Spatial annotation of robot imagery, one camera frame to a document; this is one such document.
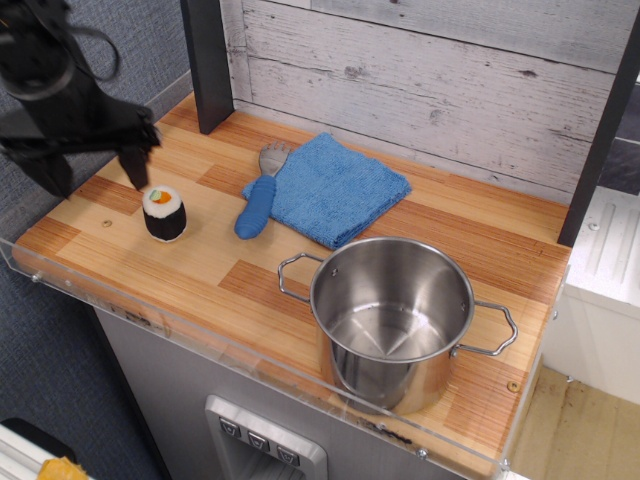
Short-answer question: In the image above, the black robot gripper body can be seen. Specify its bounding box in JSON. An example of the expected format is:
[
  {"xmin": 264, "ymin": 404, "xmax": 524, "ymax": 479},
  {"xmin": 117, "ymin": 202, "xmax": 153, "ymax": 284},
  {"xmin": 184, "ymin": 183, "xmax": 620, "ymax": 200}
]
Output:
[{"xmin": 1, "ymin": 74, "xmax": 160, "ymax": 159}]

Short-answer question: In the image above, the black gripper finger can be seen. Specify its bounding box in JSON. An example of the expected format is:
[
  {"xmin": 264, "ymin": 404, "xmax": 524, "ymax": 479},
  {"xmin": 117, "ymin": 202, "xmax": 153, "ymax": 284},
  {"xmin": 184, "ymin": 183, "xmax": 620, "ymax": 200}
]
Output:
[
  {"xmin": 9, "ymin": 150, "xmax": 73, "ymax": 198},
  {"xmin": 118, "ymin": 146, "xmax": 149, "ymax": 190}
]

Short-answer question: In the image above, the plush sushi roll toy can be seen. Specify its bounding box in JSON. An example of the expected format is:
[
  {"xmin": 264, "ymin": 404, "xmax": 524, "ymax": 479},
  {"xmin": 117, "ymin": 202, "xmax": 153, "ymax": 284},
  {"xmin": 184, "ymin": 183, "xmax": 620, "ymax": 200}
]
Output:
[{"xmin": 142, "ymin": 185, "xmax": 187, "ymax": 243}]

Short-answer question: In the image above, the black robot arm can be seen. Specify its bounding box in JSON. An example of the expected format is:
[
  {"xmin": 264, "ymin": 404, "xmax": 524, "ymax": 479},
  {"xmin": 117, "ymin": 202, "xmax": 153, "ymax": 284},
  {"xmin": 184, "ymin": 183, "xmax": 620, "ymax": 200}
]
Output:
[{"xmin": 1, "ymin": 1, "xmax": 160, "ymax": 197}]

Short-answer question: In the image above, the blue folded cloth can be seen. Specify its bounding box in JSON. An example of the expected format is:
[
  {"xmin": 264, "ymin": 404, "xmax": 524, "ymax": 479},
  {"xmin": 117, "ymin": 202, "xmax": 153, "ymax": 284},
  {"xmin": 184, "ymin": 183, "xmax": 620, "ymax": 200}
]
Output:
[{"xmin": 271, "ymin": 133, "xmax": 411, "ymax": 250}]

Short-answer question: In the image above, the grey toy cabinet front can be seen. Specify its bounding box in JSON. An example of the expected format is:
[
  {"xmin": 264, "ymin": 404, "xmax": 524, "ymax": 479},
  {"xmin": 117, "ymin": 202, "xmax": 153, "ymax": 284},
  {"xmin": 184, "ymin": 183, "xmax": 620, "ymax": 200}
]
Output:
[{"xmin": 92, "ymin": 305, "xmax": 451, "ymax": 480}]

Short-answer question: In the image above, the stainless steel pot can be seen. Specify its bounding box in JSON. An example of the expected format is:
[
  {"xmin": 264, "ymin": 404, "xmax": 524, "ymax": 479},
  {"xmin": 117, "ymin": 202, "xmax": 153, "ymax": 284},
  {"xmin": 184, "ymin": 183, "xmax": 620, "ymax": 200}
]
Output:
[{"xmin": 278, "ymin": 237, "xmax": 518, "ymax": 415}]

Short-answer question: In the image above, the yellow object at corner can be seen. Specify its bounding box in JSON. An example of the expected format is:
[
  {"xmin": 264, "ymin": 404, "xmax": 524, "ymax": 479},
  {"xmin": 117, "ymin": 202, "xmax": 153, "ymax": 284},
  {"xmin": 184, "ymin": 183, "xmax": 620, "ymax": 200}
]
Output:
[{"xmin": 36, "ymin": 457, "xmax": 90, "ymax": 480}]

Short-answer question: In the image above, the silver dispenser panel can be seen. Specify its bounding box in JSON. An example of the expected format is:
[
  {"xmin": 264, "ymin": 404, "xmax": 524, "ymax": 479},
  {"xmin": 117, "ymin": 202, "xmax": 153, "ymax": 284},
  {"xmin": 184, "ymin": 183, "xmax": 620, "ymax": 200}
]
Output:
[{"xmin": 205, "ymin": 395, "xmax": 329, "ymax": 479}]

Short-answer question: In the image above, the clear acrylic guard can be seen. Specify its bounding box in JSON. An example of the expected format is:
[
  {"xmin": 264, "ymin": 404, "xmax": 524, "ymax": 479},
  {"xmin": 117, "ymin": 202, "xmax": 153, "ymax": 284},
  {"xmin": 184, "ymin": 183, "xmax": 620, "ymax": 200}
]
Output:
[{"xmin": 0, "ymin": 69, "xmax": 571, "ymax": 476}]

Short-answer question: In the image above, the white toy sink counter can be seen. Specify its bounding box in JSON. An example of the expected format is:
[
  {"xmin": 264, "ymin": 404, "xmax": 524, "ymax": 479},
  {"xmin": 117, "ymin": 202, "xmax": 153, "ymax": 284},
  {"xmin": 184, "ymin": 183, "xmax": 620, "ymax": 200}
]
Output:
[{"xmin": 542, "ymin": 187, "xmax": 639, "ymax": 404}]

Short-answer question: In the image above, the black cable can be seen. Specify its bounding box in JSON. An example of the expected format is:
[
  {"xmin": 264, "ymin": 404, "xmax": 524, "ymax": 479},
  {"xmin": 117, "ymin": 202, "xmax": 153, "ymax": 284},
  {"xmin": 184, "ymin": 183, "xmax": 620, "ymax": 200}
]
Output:
[{"xmin": 64, "ymin": 24, "xmax": 121, "ymax": 84}]

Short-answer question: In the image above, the blue handled metal spork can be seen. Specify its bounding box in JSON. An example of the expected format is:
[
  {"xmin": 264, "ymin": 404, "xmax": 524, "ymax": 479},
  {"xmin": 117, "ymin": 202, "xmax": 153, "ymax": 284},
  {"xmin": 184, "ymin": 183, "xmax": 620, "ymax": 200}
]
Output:
[{"xmin": 234, "ymin": 141, "xmax": 291, "ymax": 240}]

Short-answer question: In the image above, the dark grey left post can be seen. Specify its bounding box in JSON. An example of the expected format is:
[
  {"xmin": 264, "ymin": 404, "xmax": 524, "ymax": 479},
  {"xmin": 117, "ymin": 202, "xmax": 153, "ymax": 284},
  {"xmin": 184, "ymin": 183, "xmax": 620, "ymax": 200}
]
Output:
[{"xmin": 180, "ymin": 0, "xmax": 235, "ymax": 134}]

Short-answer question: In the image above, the dark grey post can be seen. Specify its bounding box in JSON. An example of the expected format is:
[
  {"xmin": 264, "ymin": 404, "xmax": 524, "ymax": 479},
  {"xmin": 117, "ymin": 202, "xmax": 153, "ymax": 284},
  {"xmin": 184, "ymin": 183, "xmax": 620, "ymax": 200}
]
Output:
[
  {"xmin": 180, "ymin": 0, "xmax": 235, "ymax": 134},
  {"xmin": 557, "ymin": 13, "xmax": 639, "ymax": 247}
]

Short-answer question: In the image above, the dark grey right post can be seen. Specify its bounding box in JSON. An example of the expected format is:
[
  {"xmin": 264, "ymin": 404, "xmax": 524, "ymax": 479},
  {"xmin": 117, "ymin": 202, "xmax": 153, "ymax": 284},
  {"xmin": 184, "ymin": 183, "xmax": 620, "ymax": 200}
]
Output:
[{"xmin": 557, "ymin": 13, "xmax": 639, "ymax": 247}]

